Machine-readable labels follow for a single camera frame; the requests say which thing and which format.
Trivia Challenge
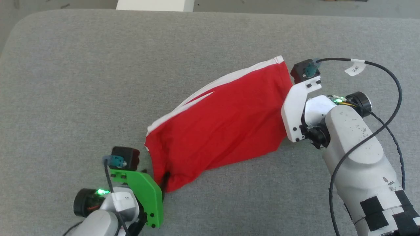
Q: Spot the grey fabric sofa cushion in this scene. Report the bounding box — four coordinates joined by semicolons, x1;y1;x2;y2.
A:
0;9;420;236

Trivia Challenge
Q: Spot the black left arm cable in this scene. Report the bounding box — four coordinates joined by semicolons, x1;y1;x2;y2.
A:
102;155;131;236

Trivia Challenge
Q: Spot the white paper cable label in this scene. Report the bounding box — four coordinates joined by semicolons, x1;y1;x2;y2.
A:
344;61;367;77

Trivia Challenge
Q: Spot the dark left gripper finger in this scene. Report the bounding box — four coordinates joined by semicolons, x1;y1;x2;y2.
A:
162;171;171;194

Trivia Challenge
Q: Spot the thin braided black cable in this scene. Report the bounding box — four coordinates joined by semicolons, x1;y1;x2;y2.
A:
367;110;406;191

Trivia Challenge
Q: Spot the red garment with white trim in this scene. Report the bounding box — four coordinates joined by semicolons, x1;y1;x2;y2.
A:
144;55;294;193

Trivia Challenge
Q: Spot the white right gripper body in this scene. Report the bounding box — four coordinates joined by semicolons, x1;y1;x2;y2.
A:
281;76;372;150

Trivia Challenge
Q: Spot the white box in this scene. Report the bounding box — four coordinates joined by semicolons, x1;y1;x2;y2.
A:
116;0;195;12

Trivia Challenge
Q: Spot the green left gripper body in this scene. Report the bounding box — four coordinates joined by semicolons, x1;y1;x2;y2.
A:
73;169;164;228

